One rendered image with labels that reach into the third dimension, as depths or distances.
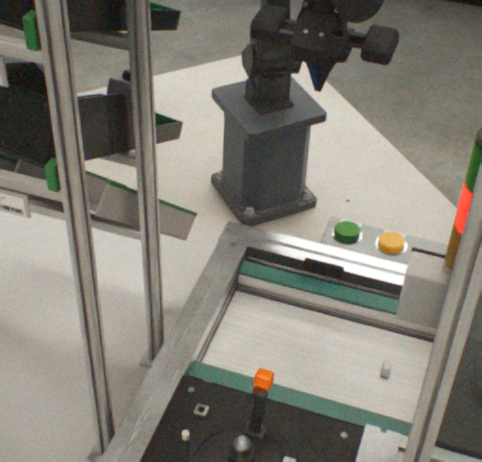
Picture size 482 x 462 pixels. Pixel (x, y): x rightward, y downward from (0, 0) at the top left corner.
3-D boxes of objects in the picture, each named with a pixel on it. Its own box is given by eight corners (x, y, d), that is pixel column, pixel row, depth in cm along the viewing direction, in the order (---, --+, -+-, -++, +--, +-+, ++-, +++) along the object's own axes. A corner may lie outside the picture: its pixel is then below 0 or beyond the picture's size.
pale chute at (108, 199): (113, 211, 135) (124, 184, 135) (186, 241, 130) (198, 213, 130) (9, 180, 108) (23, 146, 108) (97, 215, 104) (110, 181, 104)
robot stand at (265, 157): (279, 161, 166) (285, 70, 153) (317, 206, 157) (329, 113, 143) (209, 181, 161) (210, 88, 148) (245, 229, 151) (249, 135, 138)
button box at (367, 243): (327, 243, 143) (330, 214, 139) (455, 274, 139) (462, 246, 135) (315, 271, 138) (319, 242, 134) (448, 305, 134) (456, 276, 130)
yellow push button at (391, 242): (380, 237, 137) (381, 228, 136) (405, 244, 136) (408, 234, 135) (375, 254, 134) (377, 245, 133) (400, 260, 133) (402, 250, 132)
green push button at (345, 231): (336, 227, 139) (338, 217, 137) (361, 232, 138) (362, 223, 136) (330, 243, 136) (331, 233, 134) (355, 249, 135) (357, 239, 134)
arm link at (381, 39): (265, -40, 113) (250, -19, 109) (408, -14, 109) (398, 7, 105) (263, 18, 119) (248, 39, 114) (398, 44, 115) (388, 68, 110)
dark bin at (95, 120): (98, 109, 120) (107, 56, 118) (179, 138, 115) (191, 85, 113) (-49, 132, 95) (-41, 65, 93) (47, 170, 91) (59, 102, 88)
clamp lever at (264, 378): (249, 422, 105) (259, 366, 102) (265, 426, 105) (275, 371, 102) (240, 437, 102) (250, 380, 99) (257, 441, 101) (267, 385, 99)
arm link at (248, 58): (240, 64, 143) (242, 29, 139) (293, 58, 145) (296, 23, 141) (251, 86, 138) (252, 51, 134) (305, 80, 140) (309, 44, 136)
